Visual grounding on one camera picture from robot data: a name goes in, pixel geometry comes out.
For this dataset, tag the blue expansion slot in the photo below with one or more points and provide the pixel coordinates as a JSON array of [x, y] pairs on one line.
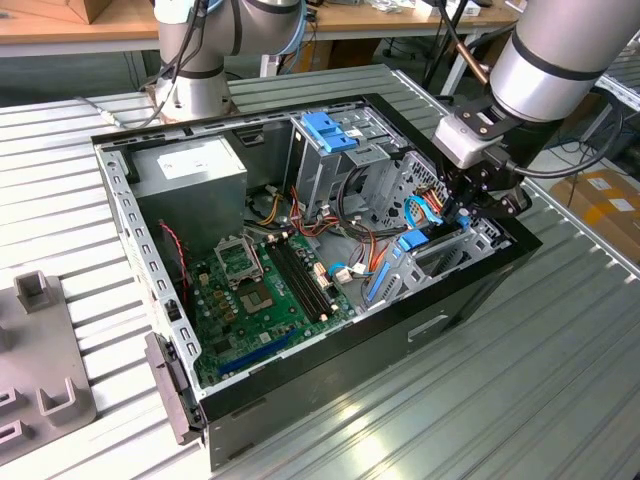
[[257, 352]]

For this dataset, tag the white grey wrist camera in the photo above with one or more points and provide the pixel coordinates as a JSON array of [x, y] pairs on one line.
[[460, 145]]

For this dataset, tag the black tripod leg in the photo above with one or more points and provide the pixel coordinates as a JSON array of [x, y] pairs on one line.
[[435, 65]]

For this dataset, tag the grey parts rack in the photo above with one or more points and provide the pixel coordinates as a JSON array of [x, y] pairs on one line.
[[40, 350]]

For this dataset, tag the black RAM slot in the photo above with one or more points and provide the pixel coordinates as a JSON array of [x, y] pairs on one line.
[[294, 282], [306, 277]]

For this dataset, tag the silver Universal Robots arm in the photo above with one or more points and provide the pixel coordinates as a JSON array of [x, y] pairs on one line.
[[550, 65]]

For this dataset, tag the wooden desk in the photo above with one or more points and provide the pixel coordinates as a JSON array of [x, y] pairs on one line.
[[350, 22]]

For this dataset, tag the grey plastic case bezel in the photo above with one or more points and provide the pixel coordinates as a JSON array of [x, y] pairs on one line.
[[167, 385]]

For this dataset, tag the CPU socket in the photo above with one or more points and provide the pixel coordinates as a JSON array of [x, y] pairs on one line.
[[256, 300]]

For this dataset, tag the metal disk bay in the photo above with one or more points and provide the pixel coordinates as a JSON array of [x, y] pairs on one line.
[[415, 272]]

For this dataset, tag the metal drive cage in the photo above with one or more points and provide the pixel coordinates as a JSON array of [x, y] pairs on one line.
[[312, 170]]

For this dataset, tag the plain brown box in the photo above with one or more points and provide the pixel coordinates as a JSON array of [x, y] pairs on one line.
[[97, 10]]

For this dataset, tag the green motherboard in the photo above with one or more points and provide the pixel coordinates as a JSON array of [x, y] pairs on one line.
[[240, 335]]

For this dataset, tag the cardboard box with labels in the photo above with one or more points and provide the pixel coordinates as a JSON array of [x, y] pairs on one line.
[[600, 210]]

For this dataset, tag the black open PC case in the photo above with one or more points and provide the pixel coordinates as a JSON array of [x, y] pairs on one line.
[[350, 370]]

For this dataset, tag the hard disk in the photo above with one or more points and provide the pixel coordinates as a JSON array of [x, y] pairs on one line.
[[414, 240]]

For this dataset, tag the grey power supply unit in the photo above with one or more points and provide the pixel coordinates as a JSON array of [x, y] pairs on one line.
[[190, 200]]

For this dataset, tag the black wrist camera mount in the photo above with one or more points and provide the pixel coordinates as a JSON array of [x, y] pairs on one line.
[[467, 115]]

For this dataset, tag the large flat cardboard panel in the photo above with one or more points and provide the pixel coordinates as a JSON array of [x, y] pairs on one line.
[[585, 107]]

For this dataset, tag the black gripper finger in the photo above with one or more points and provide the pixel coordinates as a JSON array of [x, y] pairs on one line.
[[515, 205], [459, 197]]

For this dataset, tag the aluminium slat frame table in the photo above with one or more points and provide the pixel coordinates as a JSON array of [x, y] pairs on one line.
[[625, 82]]

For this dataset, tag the black case fan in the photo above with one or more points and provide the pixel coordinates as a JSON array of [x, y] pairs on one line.
[[175, 280]]

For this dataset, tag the blue plastic drive latch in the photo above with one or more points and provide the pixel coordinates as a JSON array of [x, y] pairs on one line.
[[325, 131]]

